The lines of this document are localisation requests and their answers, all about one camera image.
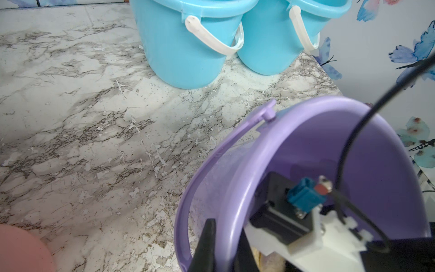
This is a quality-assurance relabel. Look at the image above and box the purple plastic bucket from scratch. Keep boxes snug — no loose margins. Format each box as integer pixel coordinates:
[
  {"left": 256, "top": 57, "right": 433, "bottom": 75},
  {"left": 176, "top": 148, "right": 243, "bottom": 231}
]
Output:
[{"left": 174, "top": 96, "right": 431, "bottom": 272}]

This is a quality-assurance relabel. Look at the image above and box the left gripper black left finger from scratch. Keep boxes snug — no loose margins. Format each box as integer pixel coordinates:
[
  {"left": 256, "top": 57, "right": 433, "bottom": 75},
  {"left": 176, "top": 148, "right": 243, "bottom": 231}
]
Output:
[{"left": 188, "top": 218, "right": 216, "bottom": 272}]

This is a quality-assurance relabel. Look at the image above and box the pink plastic bucket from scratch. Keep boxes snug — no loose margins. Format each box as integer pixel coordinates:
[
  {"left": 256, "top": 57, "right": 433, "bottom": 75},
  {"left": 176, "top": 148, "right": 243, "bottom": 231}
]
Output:
[{"left": 1, "top": 224, "right": 56, "bottom": 272}]

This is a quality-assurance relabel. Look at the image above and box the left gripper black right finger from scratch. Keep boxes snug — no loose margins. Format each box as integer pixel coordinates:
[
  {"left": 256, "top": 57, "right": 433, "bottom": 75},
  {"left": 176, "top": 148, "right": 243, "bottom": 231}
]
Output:
[{"left": 234, "top": 229, "right": 259, "bottom": 272}]

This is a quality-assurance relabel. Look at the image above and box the teal plastic bucket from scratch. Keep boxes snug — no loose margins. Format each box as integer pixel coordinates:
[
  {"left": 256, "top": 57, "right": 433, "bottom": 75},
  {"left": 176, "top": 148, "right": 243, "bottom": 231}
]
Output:
[
  {"left": 130, "top": 0, "right": 257, "bottom": 90},
  {"left": 238, "top": 0, "right": 351, "bottom": 75}
]

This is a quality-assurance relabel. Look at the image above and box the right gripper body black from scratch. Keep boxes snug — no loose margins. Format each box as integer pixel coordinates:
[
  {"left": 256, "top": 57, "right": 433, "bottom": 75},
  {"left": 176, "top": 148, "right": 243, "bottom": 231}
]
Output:
[{"left": 360, "top": 222, "right": 435, "bottom": 272}]

